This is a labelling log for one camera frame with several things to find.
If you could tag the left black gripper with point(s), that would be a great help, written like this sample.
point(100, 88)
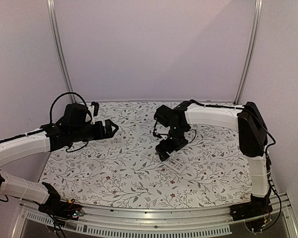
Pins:
point(108, 134)

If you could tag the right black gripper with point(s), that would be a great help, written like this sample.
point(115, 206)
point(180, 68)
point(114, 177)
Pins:
point(171, 146)

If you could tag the white remote control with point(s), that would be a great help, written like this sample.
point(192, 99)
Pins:
point(175, 165)

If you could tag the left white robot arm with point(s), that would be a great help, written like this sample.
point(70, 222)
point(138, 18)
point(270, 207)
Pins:
point(76, 125)

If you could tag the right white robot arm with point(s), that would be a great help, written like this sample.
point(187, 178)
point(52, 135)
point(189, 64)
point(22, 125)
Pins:
point(246, 120)

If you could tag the floral patterned table mat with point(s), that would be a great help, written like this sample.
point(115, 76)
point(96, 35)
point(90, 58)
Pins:
point(125, 171)

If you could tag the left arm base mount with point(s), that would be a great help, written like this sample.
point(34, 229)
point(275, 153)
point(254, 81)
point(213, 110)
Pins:
point(54, 206)

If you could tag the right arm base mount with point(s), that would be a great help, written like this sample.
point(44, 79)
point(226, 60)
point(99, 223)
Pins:
point(257, 206)

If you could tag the front aluminium rail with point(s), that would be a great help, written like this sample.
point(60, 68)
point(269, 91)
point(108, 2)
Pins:
point(203, 222)

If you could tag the left aluminium frame post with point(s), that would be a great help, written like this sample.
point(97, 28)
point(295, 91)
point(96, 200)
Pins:
point(58, 44)

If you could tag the aluminium frame post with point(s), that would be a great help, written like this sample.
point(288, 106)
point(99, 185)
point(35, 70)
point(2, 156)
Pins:
point(250, 50)
point(58, 44)

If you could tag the right aluminium frame post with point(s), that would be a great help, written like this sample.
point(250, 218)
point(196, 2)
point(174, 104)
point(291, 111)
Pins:
point(250, 50)

